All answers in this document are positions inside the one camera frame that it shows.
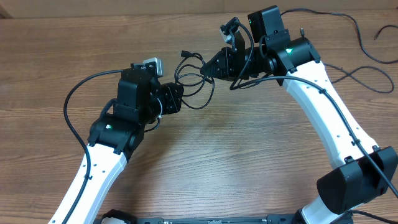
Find black USB cable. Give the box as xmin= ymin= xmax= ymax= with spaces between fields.
xmin=323 ymin=63 xmax=395 ymax=94
xmin=279 ymin=8 xmax=398 ymax=65
xmin=173 ymin=50 xmax=216 ymax=110

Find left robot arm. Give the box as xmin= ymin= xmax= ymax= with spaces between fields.
xmin=50 ymin=58 xmax=183 ymax=223

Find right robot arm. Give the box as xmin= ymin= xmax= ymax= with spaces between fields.
xmin=200 ymin=6 xmax=397 ymax=223

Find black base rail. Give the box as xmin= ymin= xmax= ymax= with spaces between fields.
xmin=93 ymin=208 xmax=307 ymax=224

